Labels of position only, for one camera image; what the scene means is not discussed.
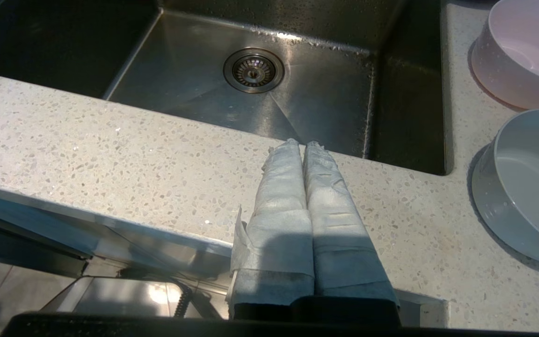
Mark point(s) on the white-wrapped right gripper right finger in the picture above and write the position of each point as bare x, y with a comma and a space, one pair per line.
339, 234

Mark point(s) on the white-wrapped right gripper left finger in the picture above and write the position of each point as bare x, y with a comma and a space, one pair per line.
279, 234

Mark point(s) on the grey round bowl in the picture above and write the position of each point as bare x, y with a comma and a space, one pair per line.
522, 196

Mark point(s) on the stainless steel sink basin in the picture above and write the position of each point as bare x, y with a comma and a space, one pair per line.
325, 93

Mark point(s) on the round metal drain strainer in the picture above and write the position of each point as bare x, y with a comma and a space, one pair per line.
253, 70

